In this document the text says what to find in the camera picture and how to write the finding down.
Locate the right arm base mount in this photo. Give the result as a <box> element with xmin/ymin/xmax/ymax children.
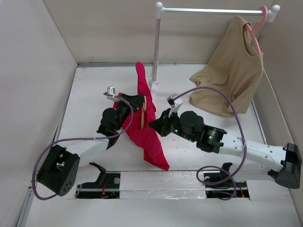
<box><xmin>203</xmin><ymin>169</ymin><xmax>250</xmax><ymax>200</ymax></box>

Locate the beige plastic hanger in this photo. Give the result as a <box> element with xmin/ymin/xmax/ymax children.
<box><xmin>141</xmin><ymin>96</ymin><xmax>147</xmax><ymax>130</ymax></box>

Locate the white clothes rack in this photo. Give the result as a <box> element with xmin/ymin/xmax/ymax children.
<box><xmin>150</xmin><ymin>1</ymin><xmax>281</xmax><ymax>99</ymax></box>

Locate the beige t shirt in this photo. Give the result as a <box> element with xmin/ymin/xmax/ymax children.
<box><xmin>190</xmin><ymin>16</ymin><xmax>264</xmax><ymax>117</ymax></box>

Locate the red t shirt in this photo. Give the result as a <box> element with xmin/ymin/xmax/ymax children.
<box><xmin>122</xmin><ymin>62</ymin><xmax>169</xmax><ymax>171</ymax></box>

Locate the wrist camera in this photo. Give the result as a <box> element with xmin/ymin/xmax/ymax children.
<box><xmin>167</xmin><ymin>94</ymin><xmax>183</xmax><ymax>117</ymax></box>
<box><xmin>103</xmin><ymin>86</ymin><xmax>117</xmax><ymax>102</ymax></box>

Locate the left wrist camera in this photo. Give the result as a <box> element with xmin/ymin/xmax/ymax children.
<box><xmin>103</xmin><ymin>86</ymin><xmax>117</xmax><ymax>102</ymax></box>

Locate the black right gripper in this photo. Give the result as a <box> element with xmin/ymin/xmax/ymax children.
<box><xmin>149</xmin><ymin>107</ymin><xmax>196</xmax><ymax>142</ymax></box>

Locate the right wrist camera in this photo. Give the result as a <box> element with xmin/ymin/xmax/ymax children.
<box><xmin>167</xmin><ymin>94</ymin><xmax>183</xmax><ymax>117</ymax></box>

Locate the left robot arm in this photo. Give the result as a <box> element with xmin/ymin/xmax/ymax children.
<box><xmin>34</xmin><ymin>93</ymin><xmax>169</xmax><ymax>196</ymax></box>

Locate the pink plastic hanger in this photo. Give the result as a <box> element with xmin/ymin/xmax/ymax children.
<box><xmin>243</xmin><ymin>5</ymin><xmax>269</xmax><ymax>54</ymax></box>

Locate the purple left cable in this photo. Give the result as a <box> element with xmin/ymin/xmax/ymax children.
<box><xmin>31</xmin><ymin>93</ymin><xmax>134</xmax><ymax>201</ymax></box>

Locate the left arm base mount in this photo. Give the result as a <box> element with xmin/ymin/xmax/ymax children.
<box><xmin>75</xmin><ymin>162</ymin><xmax>121</xmax><ymax>199</ymax></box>

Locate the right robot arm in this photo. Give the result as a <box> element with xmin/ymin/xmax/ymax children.
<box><xmin>149</xmin><ymin>109</ymin><xmax>302</xmax><ymax>189</ymax></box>

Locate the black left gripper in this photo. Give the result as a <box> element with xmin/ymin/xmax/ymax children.
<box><xmin>115</xmin><ymin>93</ymin><xmax>145</xmax><ymax>131</ymax></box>

